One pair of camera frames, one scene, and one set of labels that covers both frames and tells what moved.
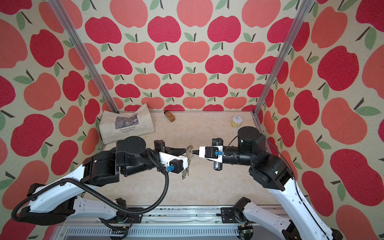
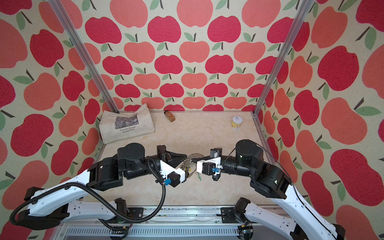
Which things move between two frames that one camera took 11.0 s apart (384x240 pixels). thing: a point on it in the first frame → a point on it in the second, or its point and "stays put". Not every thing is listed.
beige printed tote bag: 114,125 stays put
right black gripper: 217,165 → 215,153
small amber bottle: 170,116 stays put
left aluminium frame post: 58,6 stays put
